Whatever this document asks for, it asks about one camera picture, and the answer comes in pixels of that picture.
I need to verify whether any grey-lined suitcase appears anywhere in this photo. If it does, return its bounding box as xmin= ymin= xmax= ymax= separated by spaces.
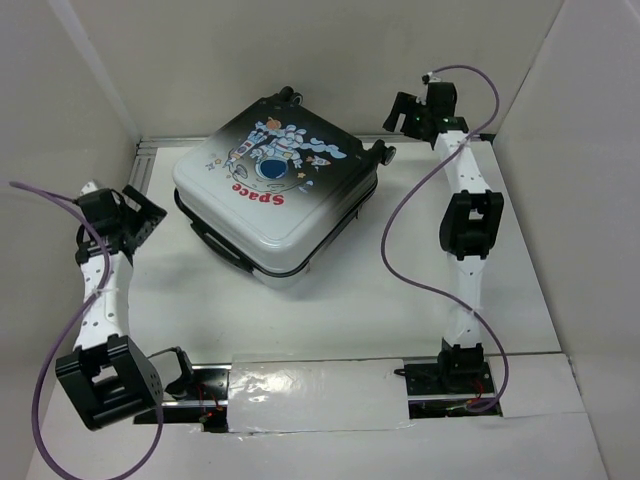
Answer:
xmin=172 ymin=86 xmax=396 ymax=289

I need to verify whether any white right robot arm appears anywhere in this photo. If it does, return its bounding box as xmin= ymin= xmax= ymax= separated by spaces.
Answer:
xmin=383 ymin=82 xmax=504 ymax=392

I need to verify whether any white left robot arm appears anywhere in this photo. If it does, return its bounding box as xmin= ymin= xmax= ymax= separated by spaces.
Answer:
xmin=55 ymin=181 xmax=198 ymax=431

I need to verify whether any white taped cover sheet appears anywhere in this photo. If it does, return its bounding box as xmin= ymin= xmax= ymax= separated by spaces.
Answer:
xmin=227 ymin=359 xmax=410 ymax=434

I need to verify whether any aluminium frame rail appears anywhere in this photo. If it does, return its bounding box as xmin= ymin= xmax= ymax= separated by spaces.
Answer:
xmin=128 ymin=136 xmax=207 ymax=194

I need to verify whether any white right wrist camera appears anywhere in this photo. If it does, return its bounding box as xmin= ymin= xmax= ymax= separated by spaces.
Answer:
xmin=421 ymin=72 xmax=442 ymax=90

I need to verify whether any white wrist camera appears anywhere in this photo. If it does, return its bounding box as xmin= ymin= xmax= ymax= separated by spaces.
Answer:
xmin=77 ymin=180 xmax=104 ymax=201
xmin=421 ymin=72 xmax=442 ymax=90

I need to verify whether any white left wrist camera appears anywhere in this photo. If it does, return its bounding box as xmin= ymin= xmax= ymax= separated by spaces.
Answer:
xmin=77 ymin=180 xmax=104 ymax=201

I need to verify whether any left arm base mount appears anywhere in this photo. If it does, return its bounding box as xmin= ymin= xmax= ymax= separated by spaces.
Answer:
xmin=162 ymin=364 xmax=231 ymax=434

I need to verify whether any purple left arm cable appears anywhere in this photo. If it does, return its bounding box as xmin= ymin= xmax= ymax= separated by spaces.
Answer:
xmin=8 ymin=180 xmax=165 ymax=477

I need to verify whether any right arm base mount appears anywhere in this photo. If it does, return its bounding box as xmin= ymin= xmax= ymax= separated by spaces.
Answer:
xmin=393 ymin=361 xmax=502 ymax=420

